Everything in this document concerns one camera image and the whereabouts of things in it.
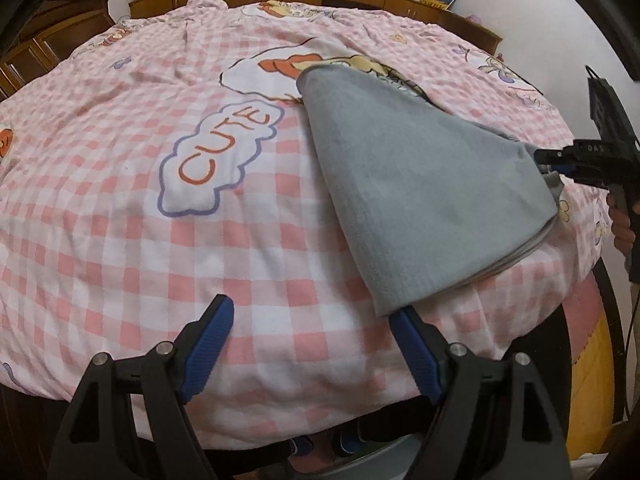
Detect grey pants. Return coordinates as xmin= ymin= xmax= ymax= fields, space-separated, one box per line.
xmin=296 ymin=62 xmax=566 ymax=318

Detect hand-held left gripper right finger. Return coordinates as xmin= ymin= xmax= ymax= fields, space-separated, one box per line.
xmin=389 ymin=305 xmax=573 ymax=480

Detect person's right hand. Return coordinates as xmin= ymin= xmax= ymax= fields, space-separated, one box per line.
xmin=606 ymin=193 xmax=633 ymax=252

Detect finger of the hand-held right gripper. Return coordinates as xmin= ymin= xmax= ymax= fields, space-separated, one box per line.
xmin=534 ymin=146 xmax=577 ymax=178

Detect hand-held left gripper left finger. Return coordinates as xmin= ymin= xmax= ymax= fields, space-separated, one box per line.
xmin=47 ymin=294 xmax=236 ymax=480

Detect yellow panel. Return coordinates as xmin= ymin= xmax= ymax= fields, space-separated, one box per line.
xmin=570 ymin=305 xmax=619 ymax=459

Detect pink checked printed blanket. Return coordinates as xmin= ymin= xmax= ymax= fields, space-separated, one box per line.
xmin=0 ymin=0 xmax=608 ymax=456

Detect blue shoe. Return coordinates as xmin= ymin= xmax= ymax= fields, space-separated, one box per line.
xmin=339 ymin=432 xmax=365 ymax=459
xmin=289 ymin=435 xmax=317 ymax=459

